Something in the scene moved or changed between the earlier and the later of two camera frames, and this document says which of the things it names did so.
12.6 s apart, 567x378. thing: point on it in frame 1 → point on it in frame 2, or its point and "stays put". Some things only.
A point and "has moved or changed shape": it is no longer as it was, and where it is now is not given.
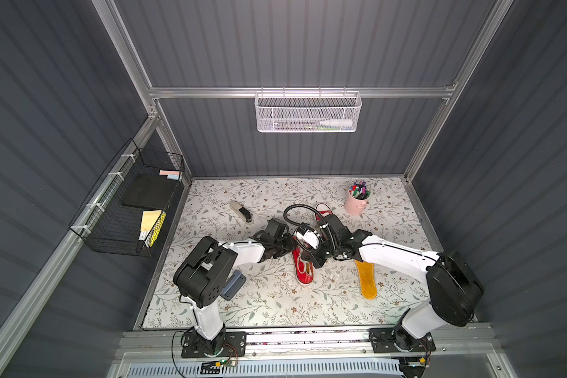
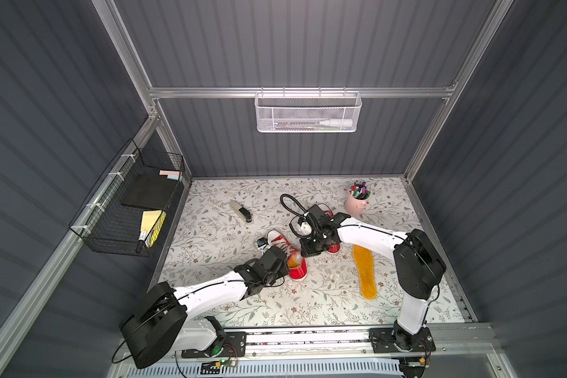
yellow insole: x=367 y=279 stays put
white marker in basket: x=338 y=122 stays put
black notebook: x=147 y=190 stays put
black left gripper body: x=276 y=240 → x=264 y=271
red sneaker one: x=304 y=269 has moved or changed shape
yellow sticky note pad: x=151 y=222 stays put
